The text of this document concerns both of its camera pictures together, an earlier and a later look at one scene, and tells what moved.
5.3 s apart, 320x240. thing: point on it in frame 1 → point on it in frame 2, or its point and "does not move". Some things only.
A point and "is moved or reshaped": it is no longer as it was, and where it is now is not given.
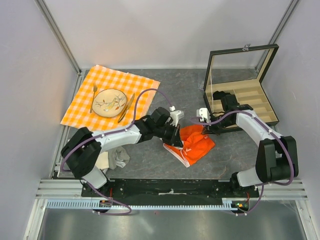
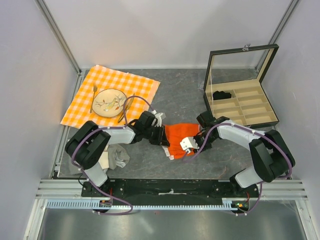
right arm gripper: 210,129 → 196,137
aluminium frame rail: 56,189 does not move
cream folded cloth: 103,161 does not move
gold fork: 95,88 does not move
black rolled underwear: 218,95 does not move
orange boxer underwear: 196,144 is moved or reshaped
